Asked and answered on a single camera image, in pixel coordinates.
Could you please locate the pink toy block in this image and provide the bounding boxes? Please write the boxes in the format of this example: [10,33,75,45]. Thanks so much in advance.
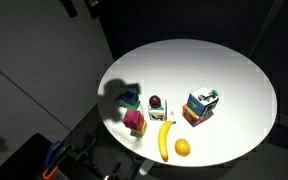
[122,109,143,131]

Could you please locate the black robot base cover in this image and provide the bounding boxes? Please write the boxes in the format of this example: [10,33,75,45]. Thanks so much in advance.
[0,132,53,180]

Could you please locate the blue toy block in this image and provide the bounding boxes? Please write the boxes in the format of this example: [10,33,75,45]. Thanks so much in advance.
[121,88,141,105]

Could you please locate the dark green toy block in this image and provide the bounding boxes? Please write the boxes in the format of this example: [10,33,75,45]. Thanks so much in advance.
[126,100,141,111]

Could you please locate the black block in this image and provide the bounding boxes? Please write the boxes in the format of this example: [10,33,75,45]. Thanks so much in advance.
[147,98,168,122]

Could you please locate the orange toy block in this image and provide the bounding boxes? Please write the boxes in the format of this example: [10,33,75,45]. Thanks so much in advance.
[136,118,147,132]

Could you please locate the light green toy block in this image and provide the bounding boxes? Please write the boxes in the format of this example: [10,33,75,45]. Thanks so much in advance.
[129,121,149,139]

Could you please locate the dark red toy ball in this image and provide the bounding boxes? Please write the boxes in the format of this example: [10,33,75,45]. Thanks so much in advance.
[148,94,162,108]

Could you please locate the yellow toy banana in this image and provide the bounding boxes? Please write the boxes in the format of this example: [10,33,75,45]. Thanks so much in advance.
[157,120,178,164]

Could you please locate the yellow toy lemon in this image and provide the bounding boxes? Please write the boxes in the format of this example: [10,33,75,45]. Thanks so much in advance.
[174,138,192,158]

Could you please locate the white table leg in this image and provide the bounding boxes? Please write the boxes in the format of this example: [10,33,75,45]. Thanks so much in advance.
[138,159,156,177]

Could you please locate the black wall mount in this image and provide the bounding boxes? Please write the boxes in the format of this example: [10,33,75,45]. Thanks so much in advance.
[85,0,102,20]
[59,0,79,19]

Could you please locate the purple clamp with orange handle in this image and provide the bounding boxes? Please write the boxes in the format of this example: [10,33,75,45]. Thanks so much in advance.
[41,140,72,180]

